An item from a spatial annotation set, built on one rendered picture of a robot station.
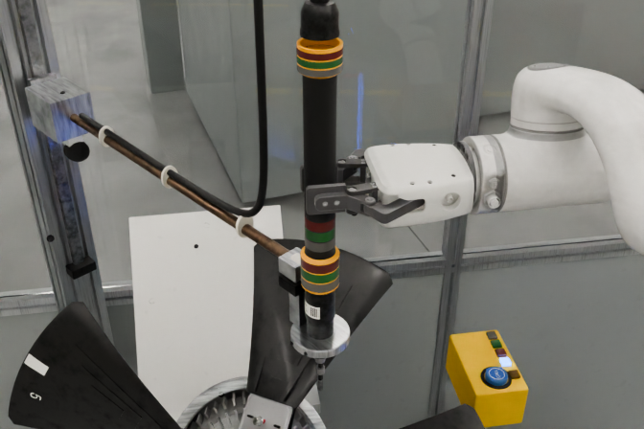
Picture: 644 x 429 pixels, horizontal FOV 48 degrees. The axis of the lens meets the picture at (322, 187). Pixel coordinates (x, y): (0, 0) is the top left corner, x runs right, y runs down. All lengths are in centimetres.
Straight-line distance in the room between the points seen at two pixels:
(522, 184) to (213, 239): 65
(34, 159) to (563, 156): 92
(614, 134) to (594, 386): 163
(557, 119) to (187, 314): 73
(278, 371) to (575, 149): 51
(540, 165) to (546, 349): 136
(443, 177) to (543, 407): 158
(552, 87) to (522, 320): 130
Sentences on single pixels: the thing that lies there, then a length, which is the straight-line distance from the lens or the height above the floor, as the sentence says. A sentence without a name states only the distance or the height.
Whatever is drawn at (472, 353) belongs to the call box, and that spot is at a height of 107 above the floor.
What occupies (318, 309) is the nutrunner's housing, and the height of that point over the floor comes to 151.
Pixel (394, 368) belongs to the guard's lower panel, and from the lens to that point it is 197.
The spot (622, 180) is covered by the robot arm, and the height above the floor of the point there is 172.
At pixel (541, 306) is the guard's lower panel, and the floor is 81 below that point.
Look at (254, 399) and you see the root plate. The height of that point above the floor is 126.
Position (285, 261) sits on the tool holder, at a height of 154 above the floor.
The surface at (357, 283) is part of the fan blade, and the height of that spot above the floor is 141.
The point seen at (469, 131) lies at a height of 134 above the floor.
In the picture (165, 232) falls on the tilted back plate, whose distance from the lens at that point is 127.
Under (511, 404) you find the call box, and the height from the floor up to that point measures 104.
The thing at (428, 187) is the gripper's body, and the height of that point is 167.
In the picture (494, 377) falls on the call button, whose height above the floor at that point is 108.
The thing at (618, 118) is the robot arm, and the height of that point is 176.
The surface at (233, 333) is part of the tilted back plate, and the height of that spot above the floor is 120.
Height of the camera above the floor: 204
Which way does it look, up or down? 31 degrees down
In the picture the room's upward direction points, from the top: straight up
